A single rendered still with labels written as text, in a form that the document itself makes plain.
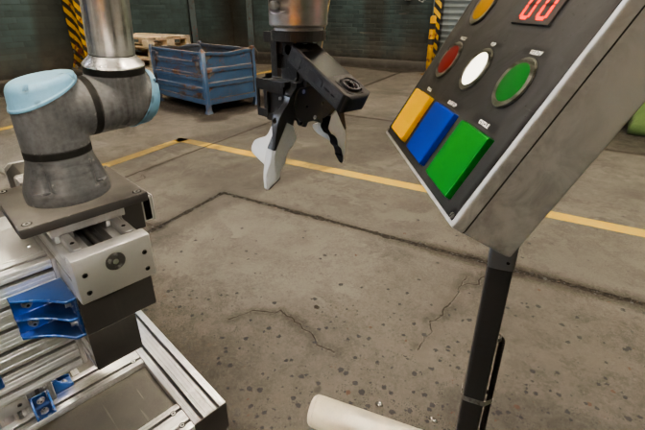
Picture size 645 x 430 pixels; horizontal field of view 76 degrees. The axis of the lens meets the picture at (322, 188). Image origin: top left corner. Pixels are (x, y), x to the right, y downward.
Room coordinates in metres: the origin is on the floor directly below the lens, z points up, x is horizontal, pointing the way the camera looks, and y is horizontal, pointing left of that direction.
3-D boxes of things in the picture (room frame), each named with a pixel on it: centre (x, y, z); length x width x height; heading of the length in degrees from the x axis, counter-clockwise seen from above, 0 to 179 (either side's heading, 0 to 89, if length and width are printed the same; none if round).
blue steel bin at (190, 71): (5.40, 1.51, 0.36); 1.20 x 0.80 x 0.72; 49
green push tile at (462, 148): (0.43, -0.15, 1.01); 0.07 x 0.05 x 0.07; 3
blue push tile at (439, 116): (0.53, -0.15, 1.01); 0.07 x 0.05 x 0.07; 3
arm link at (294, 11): (0.57, 0.03, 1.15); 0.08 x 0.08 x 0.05
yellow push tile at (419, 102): (0.63, -0.14, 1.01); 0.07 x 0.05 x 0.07; 3
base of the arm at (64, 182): (0.76, 0.51, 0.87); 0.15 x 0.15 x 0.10
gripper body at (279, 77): (0.57, 0.04, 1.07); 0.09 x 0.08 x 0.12; 46
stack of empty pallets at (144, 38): (6.94, 2.81, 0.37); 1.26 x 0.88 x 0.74; 61
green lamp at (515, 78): (0.44, -0.20, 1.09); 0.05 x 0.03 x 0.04; 158
